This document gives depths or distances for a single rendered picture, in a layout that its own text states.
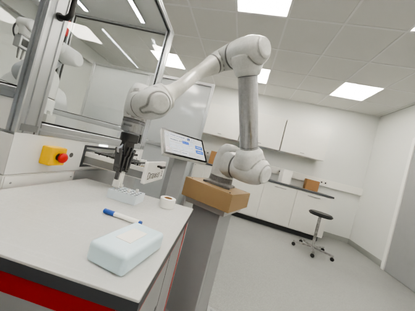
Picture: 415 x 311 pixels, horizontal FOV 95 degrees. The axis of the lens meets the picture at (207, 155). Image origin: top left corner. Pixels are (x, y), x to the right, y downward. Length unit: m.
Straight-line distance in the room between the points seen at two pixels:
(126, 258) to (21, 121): 0.62
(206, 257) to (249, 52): 1.12
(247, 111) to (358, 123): 4.47
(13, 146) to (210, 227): 0.96
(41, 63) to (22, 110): 0.17
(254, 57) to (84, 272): 0.93
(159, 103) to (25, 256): 0.48
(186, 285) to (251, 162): 0.86
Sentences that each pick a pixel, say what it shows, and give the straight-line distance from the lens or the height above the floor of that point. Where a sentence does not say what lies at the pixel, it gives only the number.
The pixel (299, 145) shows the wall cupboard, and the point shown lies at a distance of 4.45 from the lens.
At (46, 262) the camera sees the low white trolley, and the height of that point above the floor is 0.76.
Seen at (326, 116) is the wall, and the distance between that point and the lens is 5.11.
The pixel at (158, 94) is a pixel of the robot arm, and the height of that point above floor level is 1.18.
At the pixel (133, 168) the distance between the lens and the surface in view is 1.01.
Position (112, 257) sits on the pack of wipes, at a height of 0.79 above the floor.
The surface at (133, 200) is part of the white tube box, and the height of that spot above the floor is 0.78.
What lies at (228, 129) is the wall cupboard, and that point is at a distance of 4.34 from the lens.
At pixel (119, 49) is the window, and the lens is 1.28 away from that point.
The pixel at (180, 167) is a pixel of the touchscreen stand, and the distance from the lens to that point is 2.04.
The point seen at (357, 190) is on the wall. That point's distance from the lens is 5.20.
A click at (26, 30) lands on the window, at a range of 0.99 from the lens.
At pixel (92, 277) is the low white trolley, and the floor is 0.76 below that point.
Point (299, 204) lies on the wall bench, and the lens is 4.13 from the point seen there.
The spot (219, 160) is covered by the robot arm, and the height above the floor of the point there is 1.03.
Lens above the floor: 1.03
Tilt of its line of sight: level
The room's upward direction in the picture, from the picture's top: 15 degrees clockwise
